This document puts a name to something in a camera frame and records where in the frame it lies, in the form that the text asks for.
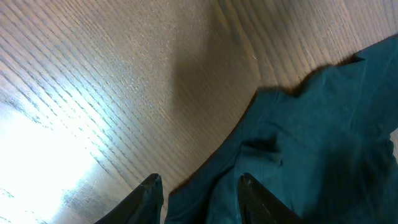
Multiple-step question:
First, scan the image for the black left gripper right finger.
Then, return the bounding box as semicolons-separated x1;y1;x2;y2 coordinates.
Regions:
238;173;303;224

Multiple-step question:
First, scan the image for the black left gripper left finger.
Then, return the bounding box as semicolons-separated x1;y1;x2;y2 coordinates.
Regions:
95;174;164;224

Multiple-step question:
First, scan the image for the black nike t-shirt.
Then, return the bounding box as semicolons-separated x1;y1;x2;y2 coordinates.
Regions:
165;37;397;223

